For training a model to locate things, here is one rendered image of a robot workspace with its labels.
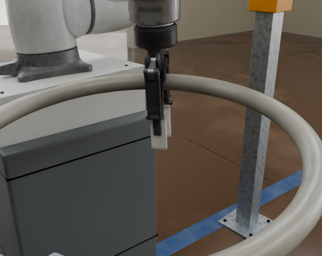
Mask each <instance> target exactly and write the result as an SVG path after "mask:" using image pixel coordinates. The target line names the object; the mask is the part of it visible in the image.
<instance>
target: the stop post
mask: <svg viewBox="0 0 322 256"><path fill-rule="evenodd" d="M292 3H293V0H249V8H248V9H249V11H255V19H254V30H253V40H252V51H251V62H250V72H249V83H248V88H250V89H253V90H256V91H258V92H261V93H263V94H265V95H267V96H270V97H272V98H273V97H274V88H275V80H276V72H277V64H278V56H279V47H280V39H281V31H282V23H283V15H284V12H286V11H291V9H292ZM270 121H271V120H270V119H268V118H267V117H265V116H264V115H262V114H260V113H258V112H256V111H254V110H252V109H250V108H248V107H246V115H245V126H244V136H243V146H242V157H241V168H240V178H239V189H238V199H237V208H236V209H235V210H233V211H232V212H230V213H229V214H227V215H226V216H225V217H223V218H222V219H220V220H219V221H218V223H219V224H221V225H223V226H224V227H226V228H228V229H230V230H231V231H233V232H235V233H237V234H238V235H240V236H242V237H244V238H245V239H247V238H249V237H251V236H252V235H254V234H256V233H257V232H259V231H260V230H262V229H263V228H265V227H266V226H267V225H269V224H270V223H271V222H272V221H273V220H271V219H269V218H267V217H265V216H263V215H261V214H259V210H260V202H261V194H262V186H263V177H264V169H265V161H266V153H267V145H268V137H269V129H270Z"/></svg>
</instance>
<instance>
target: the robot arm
mask: <svg viewBox="0 0 322 256"><path fill-rule="evenodd" d="M5 6H6V14H7V20H8V25H9V29H10V33H11V37H12V40H13V43H14V47H15V51H16V57H17V58H16V59H13V61H10V62H6V63H3V64H0V76H7V75H17V79H18V82H20V83H23V82H30V81H34V80H39V79H45V78H51V77H57V76H63V75H69V74H75V73H84V72H90V71H92V65H91V64H89V63H86V62H84V61H83V60H82V59H81V58H80V56H79V52H78V47H77V41H76V39H77V38H79V37H81V36H83V35H95V34H104V33H110V32H113V31H117V30H121V29H125V28H128V27H130V26H132V25H134V24H136V25H135V27H134V33H135V44H136V46H137V47H139V48H141V49H145V50H147V57H146V58H145V67H146V68H144V71H143V73H144V79H145V89H146V103H147V116H146V119H148V120H150V131H151V147H152V149H160V150H167V137H171V117H170V105H172V104H173V100H169V98H170V97H171V94H170V90H164V82H165V81H166V74H169V73H170V69H169V60H170V55H169V54H170V52H169V49H167V48H171V47H173V46H175V45H176V44H177V42H178V39H177V24H176V23H175V22H176V21H178V20H180V18H181V0H5ZM160 77H162V78H160Z"/></svg>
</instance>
